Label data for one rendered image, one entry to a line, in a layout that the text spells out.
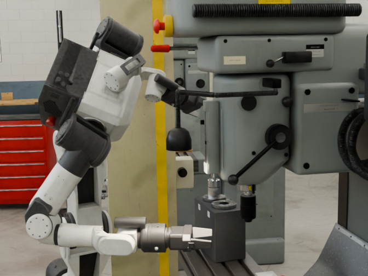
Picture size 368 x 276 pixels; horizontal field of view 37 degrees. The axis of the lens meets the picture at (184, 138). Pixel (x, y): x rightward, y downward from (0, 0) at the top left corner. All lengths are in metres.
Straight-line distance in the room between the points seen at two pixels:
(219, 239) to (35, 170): 4.32
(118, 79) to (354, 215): 0.87
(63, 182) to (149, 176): 1.70
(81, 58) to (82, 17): 8.73
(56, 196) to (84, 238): 0.15
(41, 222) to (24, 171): 4.46
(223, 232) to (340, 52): 0.78
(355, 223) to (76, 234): 0.88
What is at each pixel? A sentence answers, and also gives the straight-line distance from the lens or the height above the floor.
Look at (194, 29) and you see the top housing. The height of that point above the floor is 1.74.
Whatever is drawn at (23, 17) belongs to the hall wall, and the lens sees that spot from 10.57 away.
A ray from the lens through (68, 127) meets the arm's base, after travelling 1.65.
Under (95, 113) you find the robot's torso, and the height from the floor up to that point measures 1.51.
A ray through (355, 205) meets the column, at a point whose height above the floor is 1.19.
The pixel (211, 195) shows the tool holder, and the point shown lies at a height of 1.15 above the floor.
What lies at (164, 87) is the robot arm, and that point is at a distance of 2.15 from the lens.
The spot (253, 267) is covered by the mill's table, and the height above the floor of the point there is 0.94.
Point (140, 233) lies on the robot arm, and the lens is 1.67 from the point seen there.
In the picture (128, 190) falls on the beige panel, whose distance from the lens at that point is 3.35.
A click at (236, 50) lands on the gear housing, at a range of 1.45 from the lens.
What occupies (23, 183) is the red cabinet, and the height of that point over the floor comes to 0.30.
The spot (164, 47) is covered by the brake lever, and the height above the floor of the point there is 1.70.
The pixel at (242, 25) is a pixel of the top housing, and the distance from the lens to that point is 1.45.
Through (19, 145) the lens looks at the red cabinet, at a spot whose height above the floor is 0.73.
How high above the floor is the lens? 1.69
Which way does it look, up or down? 9 degrees down
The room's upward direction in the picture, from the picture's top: 1 degrees counter-clockwise
